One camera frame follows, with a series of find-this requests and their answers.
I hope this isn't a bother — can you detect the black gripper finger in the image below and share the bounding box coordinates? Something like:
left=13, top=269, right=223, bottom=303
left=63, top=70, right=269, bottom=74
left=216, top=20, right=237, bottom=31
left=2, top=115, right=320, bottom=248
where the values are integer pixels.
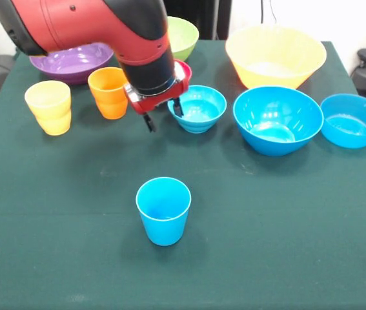
left=141, top=112, right=157, bottom=133
left=168, top=98, right=185, bottom=118

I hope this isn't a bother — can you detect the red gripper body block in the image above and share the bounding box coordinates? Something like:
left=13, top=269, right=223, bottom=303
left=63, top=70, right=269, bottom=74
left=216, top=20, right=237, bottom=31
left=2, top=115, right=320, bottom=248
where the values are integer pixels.
left=123, top=61, right=192, bottom=116

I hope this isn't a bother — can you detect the small ribbed teal bowl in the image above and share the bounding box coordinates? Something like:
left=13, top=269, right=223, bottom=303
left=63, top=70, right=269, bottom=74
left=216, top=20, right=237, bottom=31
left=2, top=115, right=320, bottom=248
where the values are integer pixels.
left=167, top=85, right=228, bottom=134

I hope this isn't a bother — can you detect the blue cup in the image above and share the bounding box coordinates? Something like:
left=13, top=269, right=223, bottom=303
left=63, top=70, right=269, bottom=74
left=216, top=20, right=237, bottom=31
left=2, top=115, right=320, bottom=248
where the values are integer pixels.
left=135, top=176, right=192, bottom=247

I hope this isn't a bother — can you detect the pink red bowl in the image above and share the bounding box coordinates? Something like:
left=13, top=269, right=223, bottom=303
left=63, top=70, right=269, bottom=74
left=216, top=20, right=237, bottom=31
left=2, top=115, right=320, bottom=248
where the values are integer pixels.
left=173, top=59, right=192, bottom=85

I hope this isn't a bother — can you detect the orange cup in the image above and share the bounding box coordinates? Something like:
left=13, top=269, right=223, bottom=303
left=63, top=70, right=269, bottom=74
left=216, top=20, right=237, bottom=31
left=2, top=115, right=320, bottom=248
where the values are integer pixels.
left=87, top=67, right=130, bottom=121

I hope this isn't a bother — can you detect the green bowl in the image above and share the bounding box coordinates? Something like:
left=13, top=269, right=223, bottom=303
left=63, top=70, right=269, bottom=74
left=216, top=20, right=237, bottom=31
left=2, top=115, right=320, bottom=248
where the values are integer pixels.
left=166, top=15, right=200, bottom=62

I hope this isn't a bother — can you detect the purple bowl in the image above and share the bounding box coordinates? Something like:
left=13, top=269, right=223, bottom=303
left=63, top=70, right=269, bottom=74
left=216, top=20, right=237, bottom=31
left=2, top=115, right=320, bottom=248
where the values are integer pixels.
left=29, top=41, right=115, bottom=85

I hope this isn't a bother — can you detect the yellow cup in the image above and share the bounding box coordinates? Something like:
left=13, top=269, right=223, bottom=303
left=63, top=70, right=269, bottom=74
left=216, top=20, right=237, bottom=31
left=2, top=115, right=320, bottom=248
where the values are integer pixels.
left=24, top=80, right=72, bottom=136

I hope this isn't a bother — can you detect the large blue bowl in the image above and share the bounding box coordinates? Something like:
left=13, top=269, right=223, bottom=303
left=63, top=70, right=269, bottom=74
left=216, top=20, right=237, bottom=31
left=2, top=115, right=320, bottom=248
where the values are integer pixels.
left=232, top=85, right=325, bottom=158

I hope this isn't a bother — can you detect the large yellow bowl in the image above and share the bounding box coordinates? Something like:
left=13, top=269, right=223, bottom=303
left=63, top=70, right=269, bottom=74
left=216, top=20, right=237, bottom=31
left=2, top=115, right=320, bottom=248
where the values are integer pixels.
left=225, top=25, right=328, bottom=91

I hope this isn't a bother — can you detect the dark green tablecloth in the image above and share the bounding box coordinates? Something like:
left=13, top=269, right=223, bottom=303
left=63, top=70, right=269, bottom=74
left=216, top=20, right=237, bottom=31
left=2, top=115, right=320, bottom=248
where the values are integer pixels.
left=0, top=37, right=366, bottom=310

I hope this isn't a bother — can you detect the shallow blue bowl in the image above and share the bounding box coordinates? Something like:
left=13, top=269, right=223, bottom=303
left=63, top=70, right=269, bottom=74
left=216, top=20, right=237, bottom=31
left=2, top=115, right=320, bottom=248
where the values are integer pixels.
left=320, top=93, right=366, bottom=150

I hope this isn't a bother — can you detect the black wall cable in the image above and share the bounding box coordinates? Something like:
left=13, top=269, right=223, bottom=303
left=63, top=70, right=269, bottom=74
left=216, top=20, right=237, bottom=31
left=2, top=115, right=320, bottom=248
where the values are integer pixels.
left=259, top=0, right=279, bottom=26

